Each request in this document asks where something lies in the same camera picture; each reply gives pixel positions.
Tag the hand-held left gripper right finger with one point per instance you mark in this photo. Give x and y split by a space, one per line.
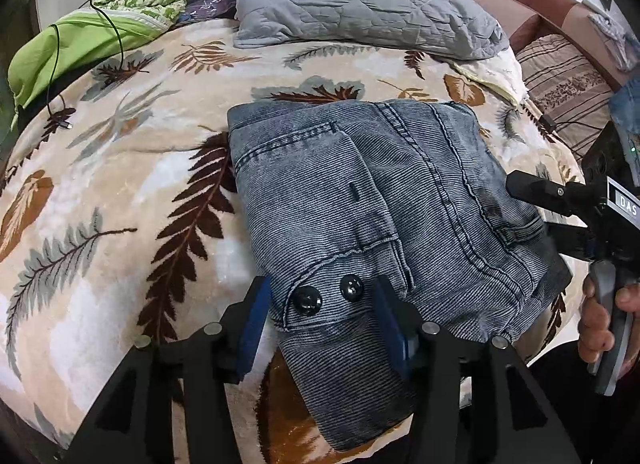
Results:
392 339

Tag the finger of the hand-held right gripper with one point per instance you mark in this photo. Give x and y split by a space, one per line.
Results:
545 191
567 241

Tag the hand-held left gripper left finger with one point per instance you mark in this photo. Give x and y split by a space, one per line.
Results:
252 329

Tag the blue denim pants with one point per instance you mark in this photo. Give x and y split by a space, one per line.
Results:
425 204

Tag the person's right hand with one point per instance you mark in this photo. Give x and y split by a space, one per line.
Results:
595 329

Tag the striped brown cushion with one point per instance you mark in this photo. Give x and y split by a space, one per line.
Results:
565 89

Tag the blue denim cloth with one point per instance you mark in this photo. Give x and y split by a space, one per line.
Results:
625 109

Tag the cream cloth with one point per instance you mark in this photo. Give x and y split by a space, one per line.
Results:
495 76

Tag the light patterned cloth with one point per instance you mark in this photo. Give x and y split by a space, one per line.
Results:
612 34

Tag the leaf print blanket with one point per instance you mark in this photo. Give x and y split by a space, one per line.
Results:
125 169

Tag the purple plastic bag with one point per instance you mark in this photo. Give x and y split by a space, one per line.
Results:
210 6

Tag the green patterned quilt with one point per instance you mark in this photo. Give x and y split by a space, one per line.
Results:
75 39

